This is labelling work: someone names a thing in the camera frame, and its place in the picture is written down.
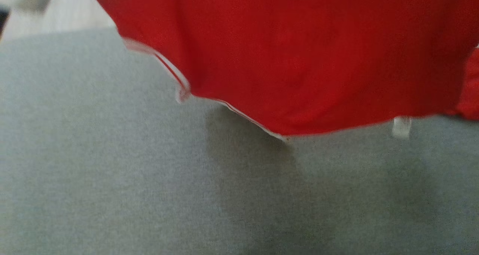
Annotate red and white jersey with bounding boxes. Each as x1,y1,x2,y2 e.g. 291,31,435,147
90,0,479,142

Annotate red shorts with white print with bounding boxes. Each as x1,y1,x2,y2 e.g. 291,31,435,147
455,47,479,121

